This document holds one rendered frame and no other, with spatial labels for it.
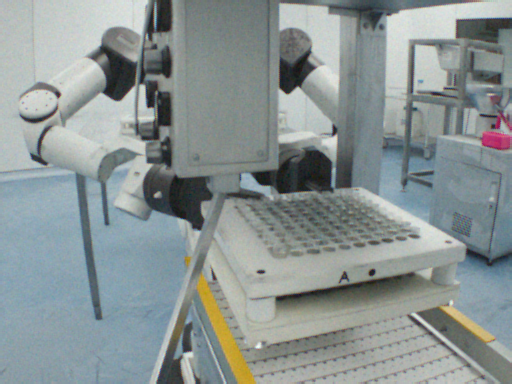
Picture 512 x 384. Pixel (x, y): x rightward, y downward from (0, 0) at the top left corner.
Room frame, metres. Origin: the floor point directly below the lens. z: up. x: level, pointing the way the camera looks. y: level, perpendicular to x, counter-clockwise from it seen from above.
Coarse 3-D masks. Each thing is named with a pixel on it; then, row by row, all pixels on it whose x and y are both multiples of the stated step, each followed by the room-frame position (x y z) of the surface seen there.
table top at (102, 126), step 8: (104, 112) 3.29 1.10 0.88; (112, 112) 3.28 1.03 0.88; (120, 112) 3.21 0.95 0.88; (128, 112) 3.21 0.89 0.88; (144, 112) 3.21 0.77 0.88; (152, 112) 3.21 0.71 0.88; (88, 120) 2.80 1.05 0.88; (96, 120) 2.78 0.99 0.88; (104, 120) 2.77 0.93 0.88; (112, 120) 2.76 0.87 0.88; (88, 128) 2.41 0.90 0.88; (96, 128) 2.40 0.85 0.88; (104, 128) 2.39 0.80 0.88; (112, 128) 2.38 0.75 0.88; (120, 128) 2.38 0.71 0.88; (280, 128) 2.30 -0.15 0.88; (288, 128) 2.32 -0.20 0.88; (88, 136) 2.12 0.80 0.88; (96, 136) 2.11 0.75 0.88; (104, 136) 2.10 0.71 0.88; (112, 136) 2.10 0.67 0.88; (120, 136) 2.09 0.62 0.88; (128, 136) 2.09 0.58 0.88; (136, 136) 2.08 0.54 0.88
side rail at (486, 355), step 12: (420, 312) 0.49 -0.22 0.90; (432, 312) 0.47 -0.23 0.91; (432, 324) 0.46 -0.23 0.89; (444, 324) 0.44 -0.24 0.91; (456, 324) 0.42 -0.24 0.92; (444, 336) 0.44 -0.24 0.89; (456, 336) 0.42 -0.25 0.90; (468, 336) 0.40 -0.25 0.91; (468, 348) 0.40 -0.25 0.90; (480, 348) 0.38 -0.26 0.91; (492, 348) 0.36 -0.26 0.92; (504, 348) 0.36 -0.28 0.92; (480, 360) 0.38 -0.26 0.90; (492, 360) 0.36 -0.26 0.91; (504, 360) 0.34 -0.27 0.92; (492, 372) 0.36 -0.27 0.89; (504, 372) 0.34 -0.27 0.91
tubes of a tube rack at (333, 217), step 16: (256, 208) 0.52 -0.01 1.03; (272, 208) 0.52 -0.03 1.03; (288, 208) 0.52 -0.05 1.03; (304, 208) 0.52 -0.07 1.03; (320, 208) 0.52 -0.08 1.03; (336, 208) 0.52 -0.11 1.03; (352, 208) 0.52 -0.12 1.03; (368, 208) 0.51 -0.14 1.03; (272, 224) 0.47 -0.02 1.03; (288, 224) 0.47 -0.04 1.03; (304, 224) 0.46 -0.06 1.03; (320, 224) 0.47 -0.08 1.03; (336, 224) 0.47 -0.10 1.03; (352, 224) 0.48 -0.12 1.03; (368, 224) 0.47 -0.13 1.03; (384, 224) 0.47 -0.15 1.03; (288, 240) 0.42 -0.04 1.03; (304, 240) 0.42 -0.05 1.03; (320, 240) 0.43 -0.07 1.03; (336, 240) 0.43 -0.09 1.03; (352, 240) 0.44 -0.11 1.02
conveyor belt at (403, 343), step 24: (216, 288) 0.59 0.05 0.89; (240, 336) 0.47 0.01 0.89; (312, 336) 0.46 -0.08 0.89; (336, 336) 0.46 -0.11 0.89; (360, 336) 0.46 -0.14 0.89; (384, 336) 0.46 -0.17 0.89; (408, 336) 0.45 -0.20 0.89; (432, 336) 0.45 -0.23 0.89; (264, 360) 0.42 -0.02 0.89; (288, 360) 0.42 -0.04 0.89; (312, 360) 0.41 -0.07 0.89; (336, 360) 0.41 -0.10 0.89; (360, 360) 0.41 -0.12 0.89; (384, 360) 0.41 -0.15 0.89; (408, 360) 0.40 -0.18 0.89; (432, 360) 0.40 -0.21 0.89; (456, 360) 0.40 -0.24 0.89
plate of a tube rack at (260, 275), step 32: (224, 224) 0.49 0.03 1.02; (416, 224) 0.48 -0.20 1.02; (256, 256) 0.40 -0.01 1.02; (288, 256) 0.40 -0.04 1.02; (320, 256) 0.40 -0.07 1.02; (352, 256) 0.40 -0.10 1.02; (384, 256) 0.40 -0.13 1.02; (416, 256) 0.40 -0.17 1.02; (448, 256) 0.41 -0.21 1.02; (256, 288) 0.35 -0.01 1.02; (288, 288) 0.36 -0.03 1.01; (320, 288) 0.37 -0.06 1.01
